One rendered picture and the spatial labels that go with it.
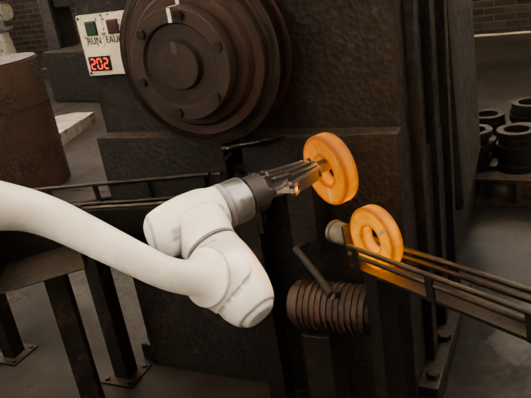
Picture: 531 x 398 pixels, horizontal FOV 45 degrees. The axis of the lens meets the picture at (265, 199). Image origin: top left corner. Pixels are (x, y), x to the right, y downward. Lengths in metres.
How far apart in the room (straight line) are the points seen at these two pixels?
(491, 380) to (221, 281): 1.30
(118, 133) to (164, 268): 1.12
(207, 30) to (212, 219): 0.56
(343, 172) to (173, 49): 0.56
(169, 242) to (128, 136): 0.91
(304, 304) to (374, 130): 0.48
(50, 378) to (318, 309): 1.25
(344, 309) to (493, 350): 0.82
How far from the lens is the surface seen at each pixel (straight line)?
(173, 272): 1.04
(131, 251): 1.02
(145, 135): 2.02
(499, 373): 2.24
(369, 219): 1.47
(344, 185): 1.32
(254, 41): 1.60
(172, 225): 1.17
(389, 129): 1.70
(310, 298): 1.67
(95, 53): 2.06
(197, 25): 1.59
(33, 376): 2.65
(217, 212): 1.19
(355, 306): 1.62
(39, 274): 1.94
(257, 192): 1.25
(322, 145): 1.34
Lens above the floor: 1.38
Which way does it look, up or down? 22 degrees down
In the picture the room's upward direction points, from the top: 9 degrees counter-clockwise
